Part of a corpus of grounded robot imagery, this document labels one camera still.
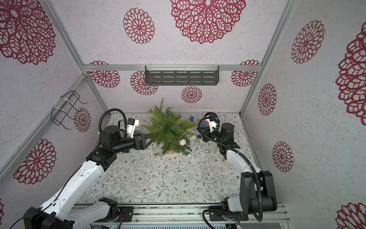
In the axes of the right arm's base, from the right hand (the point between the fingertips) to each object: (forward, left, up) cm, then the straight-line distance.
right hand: (198, 127), depth 82 cm
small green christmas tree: (-7, +15, +5) cm, 17 cm away
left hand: (-12, +24, +5) cm, 27 cm away
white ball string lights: (-11, +9, +1) cm, 14 cm away
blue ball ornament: (0, +4, +7) cm, 8 cm away
